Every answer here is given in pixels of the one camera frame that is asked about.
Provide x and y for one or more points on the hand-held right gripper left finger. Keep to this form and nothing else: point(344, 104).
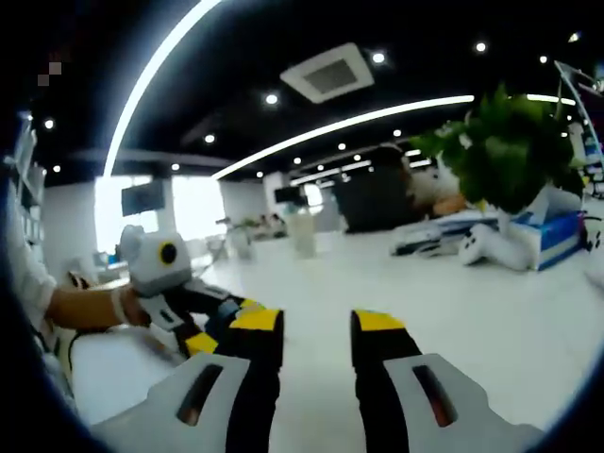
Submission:
point(255, 377)

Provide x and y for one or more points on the person's torso white shirt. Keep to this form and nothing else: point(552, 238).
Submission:
point(28, 283)

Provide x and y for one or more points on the black hanging monitor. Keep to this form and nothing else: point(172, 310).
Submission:
point(141, 198)
point(288, 194)

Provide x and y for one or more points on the person's left hand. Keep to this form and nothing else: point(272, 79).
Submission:
point(137, 307)

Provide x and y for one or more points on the green potted plant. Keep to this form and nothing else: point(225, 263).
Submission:
point(509, 160)

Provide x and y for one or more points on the round ceiling spotlights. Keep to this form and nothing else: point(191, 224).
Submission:
point(378, 57)

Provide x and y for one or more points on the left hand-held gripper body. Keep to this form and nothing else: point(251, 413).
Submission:
point(151, 269)

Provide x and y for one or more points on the stack of blue white books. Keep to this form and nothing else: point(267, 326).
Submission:
point(424, 236)

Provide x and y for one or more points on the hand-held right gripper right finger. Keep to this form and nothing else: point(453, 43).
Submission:
point(377, 377)

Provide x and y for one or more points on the arched ceiling light strip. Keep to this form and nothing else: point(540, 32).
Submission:
point(330, 127)

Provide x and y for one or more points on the white game controller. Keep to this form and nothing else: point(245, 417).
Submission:
point(500, 250)

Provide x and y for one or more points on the white shelf unit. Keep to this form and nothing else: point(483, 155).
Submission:
point(28, 189)

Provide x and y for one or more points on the long curved ceiling light strip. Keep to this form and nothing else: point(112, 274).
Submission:
point(135, 94)

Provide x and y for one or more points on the blue tissue box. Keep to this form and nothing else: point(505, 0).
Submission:
point(557, 240)

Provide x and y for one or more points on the ceiling air conditioner vent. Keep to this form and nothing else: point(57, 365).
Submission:
point(328, 75)

